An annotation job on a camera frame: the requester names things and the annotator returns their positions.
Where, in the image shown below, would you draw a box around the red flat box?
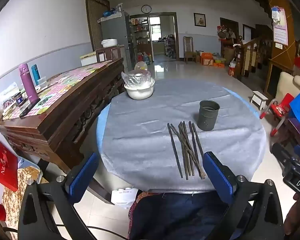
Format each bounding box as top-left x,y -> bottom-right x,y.
0,137 -> 19,192

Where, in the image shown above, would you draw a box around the grey refrigerator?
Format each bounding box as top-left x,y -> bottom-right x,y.
99,12 -> 136,71

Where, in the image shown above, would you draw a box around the purple thermos bottle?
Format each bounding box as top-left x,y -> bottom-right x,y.
18,63 -> 40,105

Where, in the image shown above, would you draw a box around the dark wooden chair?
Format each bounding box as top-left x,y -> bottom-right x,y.
95,45 -> 122,63

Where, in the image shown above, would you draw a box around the white step stool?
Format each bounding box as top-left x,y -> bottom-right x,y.
250,91 -> 269,111

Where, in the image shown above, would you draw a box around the grey table cloth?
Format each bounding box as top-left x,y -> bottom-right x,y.
101,78 -> 265,192

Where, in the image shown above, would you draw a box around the teal bottle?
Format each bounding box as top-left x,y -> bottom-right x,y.
31,64 -> 42,86

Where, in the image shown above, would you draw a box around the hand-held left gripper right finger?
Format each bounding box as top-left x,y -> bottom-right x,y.
202,151 -> 284,240

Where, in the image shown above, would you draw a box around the pile of dark chopsticks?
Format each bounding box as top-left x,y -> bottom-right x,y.
167,121 -> 207,180

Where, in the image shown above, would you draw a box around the pink wall calendar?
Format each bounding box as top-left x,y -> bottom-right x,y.
271,7 -> 289,46

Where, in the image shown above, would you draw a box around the small desk fan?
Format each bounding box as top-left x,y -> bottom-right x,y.
134,61 -> 148,72

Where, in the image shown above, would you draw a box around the framed wall picture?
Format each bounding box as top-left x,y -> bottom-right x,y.
193,13 -> 207,27

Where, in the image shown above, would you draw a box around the white chest freezer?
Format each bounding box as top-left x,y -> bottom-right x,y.
80,51 -> 98,67

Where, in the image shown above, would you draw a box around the clear plastic box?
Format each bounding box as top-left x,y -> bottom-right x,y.
37,77 -> 49,89

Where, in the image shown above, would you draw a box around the white bowl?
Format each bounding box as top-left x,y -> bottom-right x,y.
124,79 -> 155,100

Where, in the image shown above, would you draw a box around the gold patterned mat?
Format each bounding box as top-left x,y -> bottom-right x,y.
1,166 -> 42,232

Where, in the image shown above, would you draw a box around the black phone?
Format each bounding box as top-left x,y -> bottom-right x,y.
19,98 -> 41,119

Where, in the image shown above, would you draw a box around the black cable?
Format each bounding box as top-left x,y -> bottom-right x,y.
49,223 -> 128,240

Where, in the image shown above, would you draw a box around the small dark jar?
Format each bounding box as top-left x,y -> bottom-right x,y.
15,92 -> 26,106

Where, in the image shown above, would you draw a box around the carved wooden sideboard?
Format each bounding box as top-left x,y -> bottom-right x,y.
0,57 -> 125,177

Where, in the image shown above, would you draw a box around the red plastic chair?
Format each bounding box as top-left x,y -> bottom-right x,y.
259,93 -> 296,137

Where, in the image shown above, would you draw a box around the grey metal chopstick holder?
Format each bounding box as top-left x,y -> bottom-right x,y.
197,100 -> 220,132

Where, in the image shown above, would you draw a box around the beige armchair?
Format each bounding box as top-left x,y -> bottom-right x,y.
274,71 -> 300,105

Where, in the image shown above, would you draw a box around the person's right hand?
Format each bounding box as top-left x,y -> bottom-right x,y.
283,192 -> 300,236

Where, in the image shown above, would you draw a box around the orange cardboard box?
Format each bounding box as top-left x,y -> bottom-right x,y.
200,52 -> 214,66

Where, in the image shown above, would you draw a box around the pink checkered mat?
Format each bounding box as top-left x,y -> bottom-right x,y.
2,60 -> 113,120

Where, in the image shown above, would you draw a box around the person's dark trousers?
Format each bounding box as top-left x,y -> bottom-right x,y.
128,191 -> 243,240

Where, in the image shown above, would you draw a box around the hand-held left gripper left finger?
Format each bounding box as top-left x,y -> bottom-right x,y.
17,152 -> 99,240

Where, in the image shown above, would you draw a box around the dark wooden stool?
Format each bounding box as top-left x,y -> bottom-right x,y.
272,117 -> 300,152

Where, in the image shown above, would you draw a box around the wooden stair railing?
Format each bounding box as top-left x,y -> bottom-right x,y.
233,35 -> 273,78

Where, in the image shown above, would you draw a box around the red and white bag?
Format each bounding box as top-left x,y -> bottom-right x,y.
228,58 -> 237,77

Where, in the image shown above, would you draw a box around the pantry shelf with goods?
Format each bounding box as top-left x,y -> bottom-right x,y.
130,17 -> 151,53

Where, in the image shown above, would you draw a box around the clear plastic bag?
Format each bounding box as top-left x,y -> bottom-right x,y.
121,69 -> 152,89

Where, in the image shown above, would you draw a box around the white rice cooker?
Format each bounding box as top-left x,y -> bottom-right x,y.
101,39 -> 118,48

